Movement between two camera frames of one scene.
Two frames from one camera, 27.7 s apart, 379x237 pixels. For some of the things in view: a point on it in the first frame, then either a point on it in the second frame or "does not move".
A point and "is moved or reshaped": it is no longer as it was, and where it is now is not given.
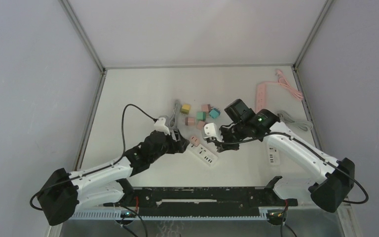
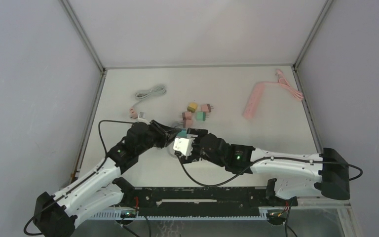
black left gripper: (178, 145) -> (165, 133)
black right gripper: (224, 144) -> (201, 133)
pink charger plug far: (206, 107) does not move
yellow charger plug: (185, 108) -> (192, 107)
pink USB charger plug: (195, 140) is moved or reshaped
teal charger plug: (214, 113) -> (182, 134)
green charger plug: (201, 116) does not move
